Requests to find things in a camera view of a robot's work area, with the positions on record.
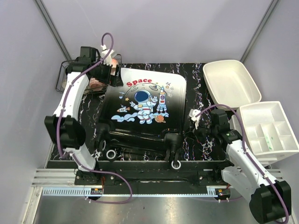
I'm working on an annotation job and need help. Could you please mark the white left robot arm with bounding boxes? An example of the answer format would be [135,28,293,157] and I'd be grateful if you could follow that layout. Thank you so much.
[44,44,120,185]

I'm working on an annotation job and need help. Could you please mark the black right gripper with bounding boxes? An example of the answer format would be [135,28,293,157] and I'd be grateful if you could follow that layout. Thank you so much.
[183,118,217,143]

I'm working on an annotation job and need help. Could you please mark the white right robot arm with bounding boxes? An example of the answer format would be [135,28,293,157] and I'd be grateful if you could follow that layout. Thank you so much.
[189,106,292,224]

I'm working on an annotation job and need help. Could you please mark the pink patterned mug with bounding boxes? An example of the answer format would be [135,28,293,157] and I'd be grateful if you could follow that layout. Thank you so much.
[89,78,106,91]

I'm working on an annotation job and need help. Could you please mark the white plastic basin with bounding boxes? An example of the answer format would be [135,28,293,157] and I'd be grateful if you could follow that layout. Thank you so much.
[203,60,262,110]

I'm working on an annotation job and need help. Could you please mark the black wire dish rack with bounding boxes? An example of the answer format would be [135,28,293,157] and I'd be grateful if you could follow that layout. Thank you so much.
[56,49,122,94]

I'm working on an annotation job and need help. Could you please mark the white compartment organizer box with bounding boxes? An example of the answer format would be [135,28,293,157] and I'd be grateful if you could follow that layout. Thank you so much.
[237,101,299,165]

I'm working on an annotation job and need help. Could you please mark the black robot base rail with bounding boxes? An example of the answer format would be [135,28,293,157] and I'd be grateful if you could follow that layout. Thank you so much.
[75,161,232,186]

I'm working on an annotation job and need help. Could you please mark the space astronaut kids suitcase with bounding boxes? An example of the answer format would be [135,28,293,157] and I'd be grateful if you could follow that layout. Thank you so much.
[94,68,186,170]

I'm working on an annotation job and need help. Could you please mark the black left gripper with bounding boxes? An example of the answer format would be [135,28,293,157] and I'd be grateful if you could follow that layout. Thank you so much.
[92,59,123,87]

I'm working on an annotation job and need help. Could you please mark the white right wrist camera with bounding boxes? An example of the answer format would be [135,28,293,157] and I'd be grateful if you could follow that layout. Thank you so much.
[189,109,203,130]

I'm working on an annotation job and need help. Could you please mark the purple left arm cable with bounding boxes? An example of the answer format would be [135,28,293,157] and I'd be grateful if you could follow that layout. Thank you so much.
[57,32,133,205]

